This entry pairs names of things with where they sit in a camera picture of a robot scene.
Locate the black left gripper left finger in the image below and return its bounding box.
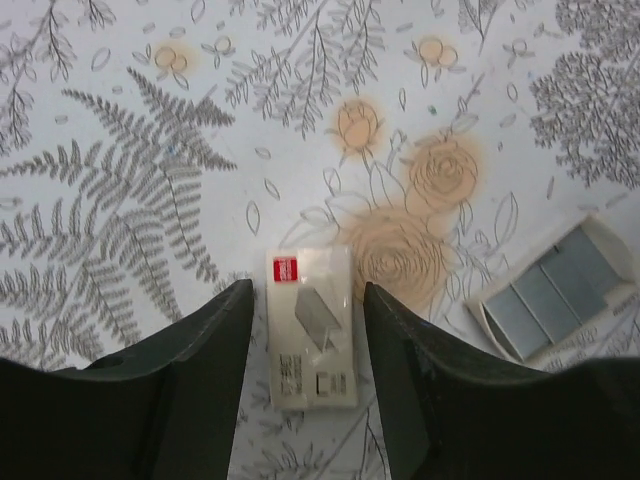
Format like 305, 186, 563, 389
1, 279, 254, 479

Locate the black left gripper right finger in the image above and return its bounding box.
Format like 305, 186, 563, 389
363, 284, 639, 479

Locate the white staple box tray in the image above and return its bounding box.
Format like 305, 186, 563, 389
466, 213, 639, 366

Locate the white staple box sleeve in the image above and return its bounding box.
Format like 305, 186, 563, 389
265, 245, 358, 410

